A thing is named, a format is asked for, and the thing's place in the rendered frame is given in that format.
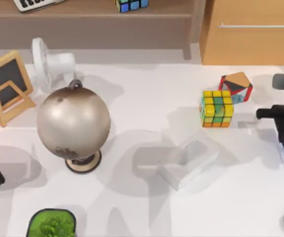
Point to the beige globe on stand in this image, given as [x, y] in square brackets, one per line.
[73, 118]

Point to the white table fan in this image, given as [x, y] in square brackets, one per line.
[46, 66]

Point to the red-edged puzzle cube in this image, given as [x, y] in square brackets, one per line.
[238, 86]

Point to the wooden open shelf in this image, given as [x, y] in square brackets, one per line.
[95, 27]

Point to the wooden cupboard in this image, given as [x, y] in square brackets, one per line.
[245, 47]

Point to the wooden framed blackboard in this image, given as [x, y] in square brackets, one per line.
[4, 81]

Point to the green plant in black pot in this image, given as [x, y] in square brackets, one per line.
[50, 223]

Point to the black-edged colour puzzle cube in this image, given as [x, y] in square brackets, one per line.
[129, 5]

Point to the white keyboard with black keys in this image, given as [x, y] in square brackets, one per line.
[31, 4]

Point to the yellow green puzzle cube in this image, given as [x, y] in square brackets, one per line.
[217, 108]

